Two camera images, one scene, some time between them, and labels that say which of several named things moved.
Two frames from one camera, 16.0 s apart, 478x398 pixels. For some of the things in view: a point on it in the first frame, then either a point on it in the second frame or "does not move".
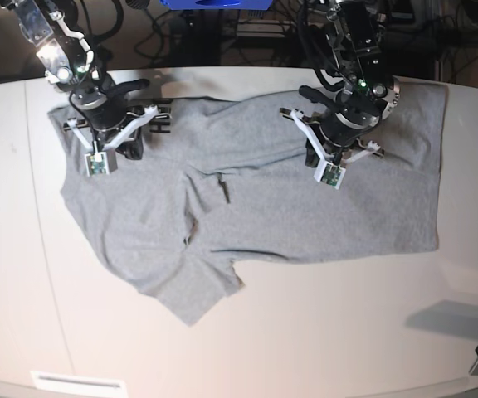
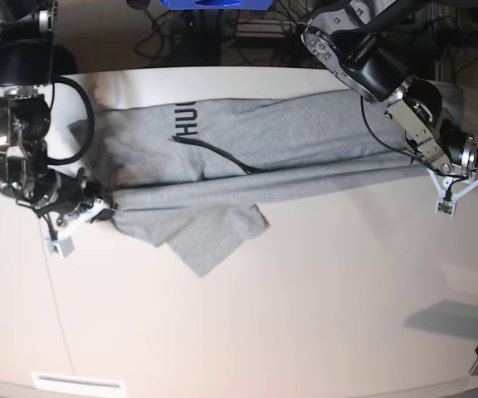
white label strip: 77,382 does not move
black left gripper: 104,109 → 72,192
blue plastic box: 217,4 does not move
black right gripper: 348,113 → 460,147
